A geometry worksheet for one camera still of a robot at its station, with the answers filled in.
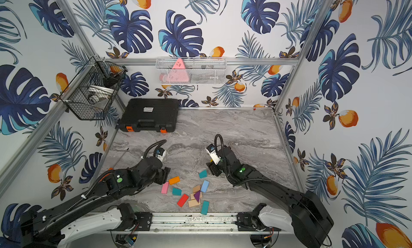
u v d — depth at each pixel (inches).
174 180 34.0
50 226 16.1
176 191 33.1
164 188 32.9
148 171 20.8
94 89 30.8
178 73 35.8
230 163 24.3
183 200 31.7
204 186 33.4
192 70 39.5
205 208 31.3
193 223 29.7
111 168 36.4
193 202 31.8
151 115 43.7
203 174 35.5
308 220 15.9
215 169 28.7
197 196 31.4
